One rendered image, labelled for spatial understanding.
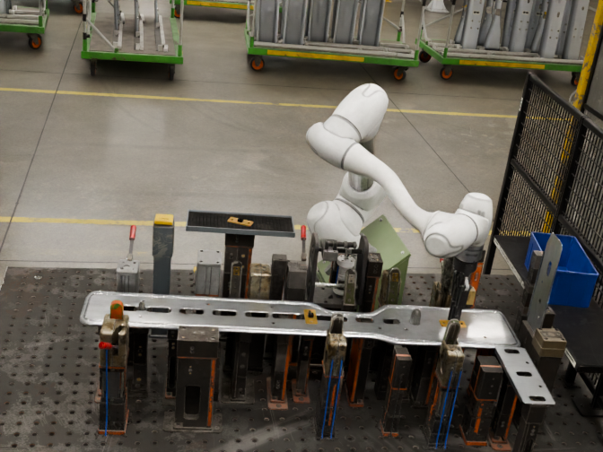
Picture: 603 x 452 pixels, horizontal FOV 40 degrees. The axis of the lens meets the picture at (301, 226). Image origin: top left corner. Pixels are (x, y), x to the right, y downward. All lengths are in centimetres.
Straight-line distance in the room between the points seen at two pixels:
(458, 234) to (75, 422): 128
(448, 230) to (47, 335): 147
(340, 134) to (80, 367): 116
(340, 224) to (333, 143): 60
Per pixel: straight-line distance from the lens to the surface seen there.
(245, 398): 277
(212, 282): 273
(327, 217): 326
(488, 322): 283
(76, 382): 286
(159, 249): 289
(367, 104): 283
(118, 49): 868
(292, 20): 943
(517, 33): 1058
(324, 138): 278
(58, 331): 311
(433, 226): 243
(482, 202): 255
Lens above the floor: 237
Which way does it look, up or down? 25 degrees down
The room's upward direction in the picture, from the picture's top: 7 degrees clockwise
